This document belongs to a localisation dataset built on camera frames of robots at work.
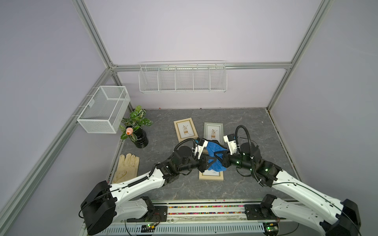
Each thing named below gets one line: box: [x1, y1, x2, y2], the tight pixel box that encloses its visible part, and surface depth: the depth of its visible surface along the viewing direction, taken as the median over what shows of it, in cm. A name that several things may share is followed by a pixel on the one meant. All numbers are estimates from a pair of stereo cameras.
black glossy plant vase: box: [133, 128, 149, 149], surface depth 96 cm
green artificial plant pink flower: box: [119, 105, 154, 143], surface depth 82 cm
